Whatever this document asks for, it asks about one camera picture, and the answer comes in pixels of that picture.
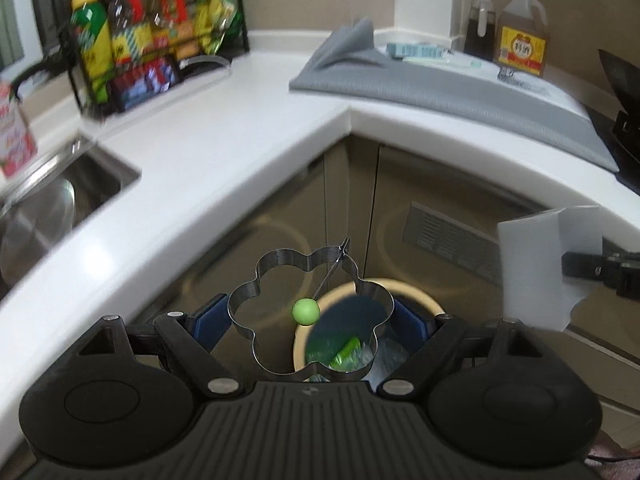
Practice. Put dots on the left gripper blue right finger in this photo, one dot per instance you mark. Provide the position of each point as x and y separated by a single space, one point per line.
413 325

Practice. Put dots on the amber oil bottle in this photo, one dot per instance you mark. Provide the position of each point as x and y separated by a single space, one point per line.
172 29

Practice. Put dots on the cream blue trash bin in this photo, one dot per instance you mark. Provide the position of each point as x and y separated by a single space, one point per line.
343 314

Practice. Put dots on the dark soy sauce dispenser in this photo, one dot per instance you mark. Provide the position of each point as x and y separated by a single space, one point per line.
480 33

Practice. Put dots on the green snack bag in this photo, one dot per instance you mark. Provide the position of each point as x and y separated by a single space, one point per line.
348 358

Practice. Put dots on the grey counter mat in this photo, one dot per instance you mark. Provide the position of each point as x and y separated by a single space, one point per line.
349 64

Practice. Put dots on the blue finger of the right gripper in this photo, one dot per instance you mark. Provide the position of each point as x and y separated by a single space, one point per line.
583 266

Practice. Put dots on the yellow green snack packet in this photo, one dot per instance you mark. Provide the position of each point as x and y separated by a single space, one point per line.
216 22

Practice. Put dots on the red cap sauce bottle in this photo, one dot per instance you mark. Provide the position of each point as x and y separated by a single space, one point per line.
131 36

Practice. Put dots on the teal sponge pack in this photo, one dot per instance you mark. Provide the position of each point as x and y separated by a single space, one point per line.
426 51

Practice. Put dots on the stainless steel sink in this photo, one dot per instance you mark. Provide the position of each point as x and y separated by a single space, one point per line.
51 198

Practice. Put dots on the pink dish soap bottle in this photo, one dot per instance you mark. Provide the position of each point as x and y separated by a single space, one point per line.
17 144

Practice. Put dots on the black wok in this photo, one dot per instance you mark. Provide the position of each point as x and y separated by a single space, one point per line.
624 79

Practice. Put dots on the black wire spice rack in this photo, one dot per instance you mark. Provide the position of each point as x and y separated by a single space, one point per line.
190 67

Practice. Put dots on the cooking wine jug yellow label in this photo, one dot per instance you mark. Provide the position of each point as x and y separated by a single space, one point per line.
522 37

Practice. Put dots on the green yellow sauce bottle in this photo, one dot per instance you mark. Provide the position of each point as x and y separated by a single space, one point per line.
90 26

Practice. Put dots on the silver vent grille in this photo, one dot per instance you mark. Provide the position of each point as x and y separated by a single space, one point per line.
453 241

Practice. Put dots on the smartphone showing video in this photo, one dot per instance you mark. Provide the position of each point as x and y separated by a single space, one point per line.
143 82

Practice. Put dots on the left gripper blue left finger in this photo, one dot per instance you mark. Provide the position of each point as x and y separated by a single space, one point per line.
209 323

